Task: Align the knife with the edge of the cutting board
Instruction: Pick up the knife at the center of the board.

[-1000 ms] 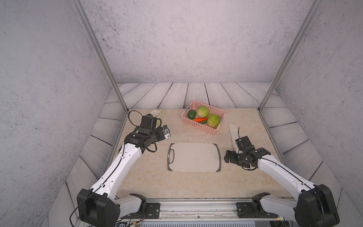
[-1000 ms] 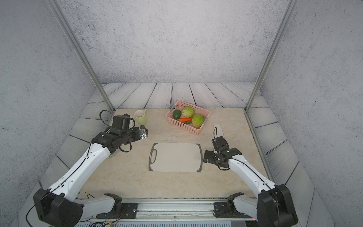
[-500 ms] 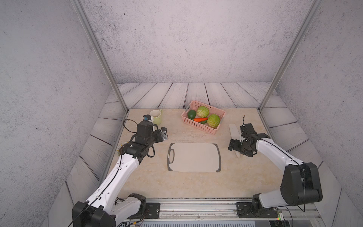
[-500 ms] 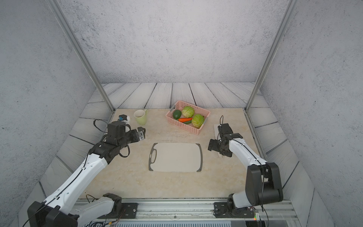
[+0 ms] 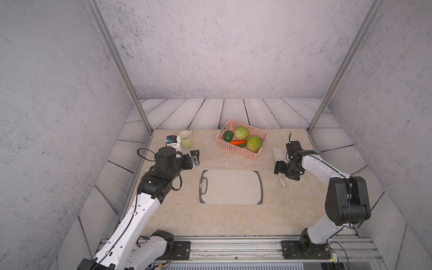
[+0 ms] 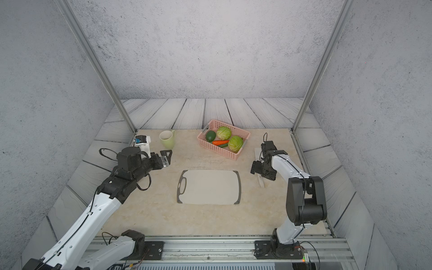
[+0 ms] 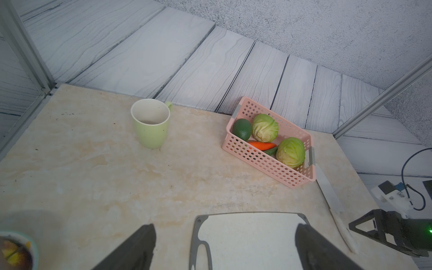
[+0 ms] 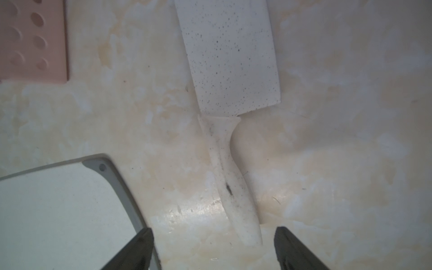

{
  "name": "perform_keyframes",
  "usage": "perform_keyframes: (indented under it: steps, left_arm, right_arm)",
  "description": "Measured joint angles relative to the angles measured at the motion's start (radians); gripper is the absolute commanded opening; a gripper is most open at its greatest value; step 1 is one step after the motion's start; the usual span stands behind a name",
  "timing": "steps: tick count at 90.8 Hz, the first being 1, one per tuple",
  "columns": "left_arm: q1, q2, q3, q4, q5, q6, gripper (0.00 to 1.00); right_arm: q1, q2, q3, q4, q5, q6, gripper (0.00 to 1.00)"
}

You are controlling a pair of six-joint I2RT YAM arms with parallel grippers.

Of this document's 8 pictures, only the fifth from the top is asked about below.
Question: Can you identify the white ceramic knife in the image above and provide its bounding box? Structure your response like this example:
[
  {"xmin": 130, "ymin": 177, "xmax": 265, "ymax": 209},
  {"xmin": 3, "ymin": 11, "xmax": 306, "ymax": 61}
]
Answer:
[{"xmin": 272, "ymin": 148, "xmax": 286, "ymax": 188}]

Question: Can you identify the white grey-rimmed cutting board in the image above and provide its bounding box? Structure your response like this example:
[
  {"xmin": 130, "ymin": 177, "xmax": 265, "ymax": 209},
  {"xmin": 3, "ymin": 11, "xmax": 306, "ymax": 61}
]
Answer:
[{"xmin": 199, "ymin": 170, "xmax": 264, "ymax": 205}]

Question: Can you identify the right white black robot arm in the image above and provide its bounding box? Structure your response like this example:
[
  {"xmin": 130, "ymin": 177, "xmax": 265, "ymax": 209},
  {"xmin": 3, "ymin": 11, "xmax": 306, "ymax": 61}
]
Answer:
[{"xmin": 274, "ymin": 141, "xmax": 371, "ymax": 246}]

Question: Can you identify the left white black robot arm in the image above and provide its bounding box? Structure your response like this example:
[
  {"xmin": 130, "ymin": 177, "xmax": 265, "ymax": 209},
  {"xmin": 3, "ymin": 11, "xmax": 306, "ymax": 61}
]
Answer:
[{"xmin": 78, "ymin": 146, "xmax": 200, "ymax": 270}]

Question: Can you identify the light green mug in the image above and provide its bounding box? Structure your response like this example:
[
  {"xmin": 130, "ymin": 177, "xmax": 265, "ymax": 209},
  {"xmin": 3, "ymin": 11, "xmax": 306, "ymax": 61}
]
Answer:
[{"xmin": 178, "ymin": 130, "xmax": 193, "ymax": 149}]

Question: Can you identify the green cabbage front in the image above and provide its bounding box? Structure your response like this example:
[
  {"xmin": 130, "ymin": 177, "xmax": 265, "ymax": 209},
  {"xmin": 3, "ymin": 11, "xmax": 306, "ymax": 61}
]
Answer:
[{"xmin": 246, "ymin": 136, "xmax": 263, "ymax": 153}]

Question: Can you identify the green cabbage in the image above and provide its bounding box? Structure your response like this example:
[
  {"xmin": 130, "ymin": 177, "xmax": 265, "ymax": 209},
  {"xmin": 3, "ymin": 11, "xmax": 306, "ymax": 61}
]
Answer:
[
  {"xmin": 246, "ymin": 136, "xmax": 263, "ymax": 153},
  {"xmin": 234, "ymin": 126, "xmax": 249, "ymax": 140}
]

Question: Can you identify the dark green avocado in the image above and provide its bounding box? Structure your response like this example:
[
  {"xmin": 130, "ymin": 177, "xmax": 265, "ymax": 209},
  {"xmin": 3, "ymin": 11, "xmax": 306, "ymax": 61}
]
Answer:
[{"xmin": 223, "ymin": 130, "xmax": 234, "ymax": 142}]

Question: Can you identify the orange carrot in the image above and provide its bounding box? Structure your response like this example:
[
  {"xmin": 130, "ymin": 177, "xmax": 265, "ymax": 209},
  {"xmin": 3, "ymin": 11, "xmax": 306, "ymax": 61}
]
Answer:
[{"xmin": 230, "ymin": 140, "xmax": 248, "ymax": 146}]

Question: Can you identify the pink plastic basket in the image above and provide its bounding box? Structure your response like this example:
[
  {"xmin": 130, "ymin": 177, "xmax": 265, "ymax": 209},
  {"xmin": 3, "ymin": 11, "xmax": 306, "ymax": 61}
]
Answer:
[{"xmin": 216, "ymin": 119, "xmax": 269, "ymax": 160}]

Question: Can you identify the green cabbage back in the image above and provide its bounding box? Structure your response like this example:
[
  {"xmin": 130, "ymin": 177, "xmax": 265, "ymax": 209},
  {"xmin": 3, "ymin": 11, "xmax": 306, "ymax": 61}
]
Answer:
[{"xmin": 234, "ymin": 126, "xmax": 249, "ymax": 140}]

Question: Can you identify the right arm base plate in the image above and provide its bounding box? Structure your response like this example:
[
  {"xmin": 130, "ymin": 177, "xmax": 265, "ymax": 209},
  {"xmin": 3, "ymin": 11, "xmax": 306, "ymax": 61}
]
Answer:
[{"xmin": 281, "ymin": 241, "xmax": 332, "ymax": 260}]

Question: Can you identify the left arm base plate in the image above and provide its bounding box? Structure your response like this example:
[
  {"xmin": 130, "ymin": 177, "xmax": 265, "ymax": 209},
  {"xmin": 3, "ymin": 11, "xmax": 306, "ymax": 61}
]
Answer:
[{"xmin": 158, "ymin": 240, "xmax": 191, "ymax": 261}]

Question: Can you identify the aluminium mounting rail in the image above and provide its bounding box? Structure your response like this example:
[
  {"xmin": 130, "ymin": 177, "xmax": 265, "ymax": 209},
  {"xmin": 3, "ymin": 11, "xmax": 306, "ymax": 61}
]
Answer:
[{"xmin": 168, "ymin": 233, "xmax": 386, "ymax": 270}]

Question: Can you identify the left aluminium frame post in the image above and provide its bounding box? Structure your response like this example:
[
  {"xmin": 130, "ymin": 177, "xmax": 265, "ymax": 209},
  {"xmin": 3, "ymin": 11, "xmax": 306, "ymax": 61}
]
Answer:
[{"xmin": 85, "ymin": 0, "xmax": 154, "ymax": 134}]

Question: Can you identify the aluminium frame post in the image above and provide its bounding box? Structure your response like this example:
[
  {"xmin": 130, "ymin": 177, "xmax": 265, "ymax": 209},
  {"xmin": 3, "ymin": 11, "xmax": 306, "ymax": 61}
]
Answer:
[
  {"xmin": 85, "ymin": 0, "xmax": 154, "ymax": 134},
  {"xmin": 307, "ymin": 0, "xmax": 384, "ymax": 135}
]

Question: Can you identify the right aluminium frame post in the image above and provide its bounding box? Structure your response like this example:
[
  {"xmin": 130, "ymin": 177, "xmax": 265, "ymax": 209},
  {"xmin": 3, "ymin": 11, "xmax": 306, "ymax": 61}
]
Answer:
[{"xmin": 307, "ymin": 0, "xmax": 384, "ymax": 135}]

